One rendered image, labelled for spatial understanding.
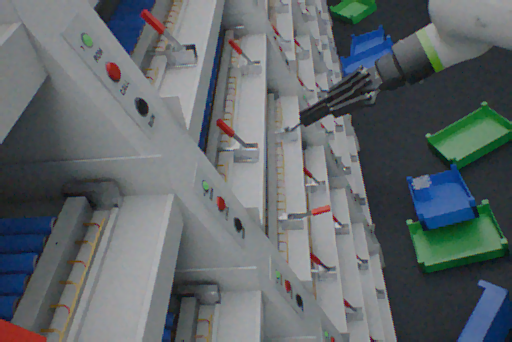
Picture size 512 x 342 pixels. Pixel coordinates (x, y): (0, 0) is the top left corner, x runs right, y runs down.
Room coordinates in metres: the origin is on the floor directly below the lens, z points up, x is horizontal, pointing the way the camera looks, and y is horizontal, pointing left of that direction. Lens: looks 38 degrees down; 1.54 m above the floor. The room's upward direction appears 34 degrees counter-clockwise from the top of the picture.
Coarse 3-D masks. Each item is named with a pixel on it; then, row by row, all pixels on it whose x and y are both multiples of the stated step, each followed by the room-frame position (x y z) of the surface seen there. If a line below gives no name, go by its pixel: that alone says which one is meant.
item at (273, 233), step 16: (272, 96) 0.99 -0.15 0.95; (272, 112) 0.93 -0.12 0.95; (272, 128) 0.87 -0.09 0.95; (272, 144) 0.81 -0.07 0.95; (272, 160) 0.76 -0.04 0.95; (272, 176) 0.72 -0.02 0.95; (272, 192) 0.68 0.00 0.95; (272, 208) 0.64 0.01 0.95; (272, 224) 0.60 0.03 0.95; (272, 240) 0.57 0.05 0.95
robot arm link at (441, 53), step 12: (432, 24) 0.71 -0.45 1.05; (420, 36) 0.70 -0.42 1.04; (432, 36) 0.68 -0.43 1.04; (432, 48) 0.67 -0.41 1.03; (444, 48) 0.66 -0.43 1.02; (456, 48) 0.64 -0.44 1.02; (468, 48) 0.62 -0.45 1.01; (480, 48) 0.62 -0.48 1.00; (432, 60) 0.67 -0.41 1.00; (444, 60) 0.66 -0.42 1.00; (456, 60) 0.65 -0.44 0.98
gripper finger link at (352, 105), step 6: (360, 96) 0.73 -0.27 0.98; (366, 96) 0.71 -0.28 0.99; (348, 102) 0.74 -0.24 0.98; (354, 102) 0.73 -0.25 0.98; (360, 102) 0.72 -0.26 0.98; (330, 108) 0.77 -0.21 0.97; (336, 108) 0.75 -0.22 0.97; (342, 108) 0.75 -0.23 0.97; (348, 108) 0.74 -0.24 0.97; (354, 108) 0.73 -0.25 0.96; (360, 108) 0.73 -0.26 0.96; (342, 114) 0.75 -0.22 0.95
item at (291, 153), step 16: (272, 80) 1.02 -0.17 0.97; (288, 80) 1.00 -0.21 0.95; (288, 96) 1.00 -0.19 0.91; (288, 112) 0.94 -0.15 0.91; (288, 144) 0.83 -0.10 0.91; (288, 160) 0.78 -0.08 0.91; (288, 176) 0.73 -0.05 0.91; (288, 192) 0.69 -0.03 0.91; (304, 192) 0.67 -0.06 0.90; (288, 208) 0.65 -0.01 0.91; (304, 208) 0.63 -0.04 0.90; (304, 224) 0.59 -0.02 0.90; (288, 240) 0.57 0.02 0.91; (304, 240) 0.56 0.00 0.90; (288, 256) 0.54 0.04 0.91; (304, 256) 0.53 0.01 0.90; (304, 272) 0.50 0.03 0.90
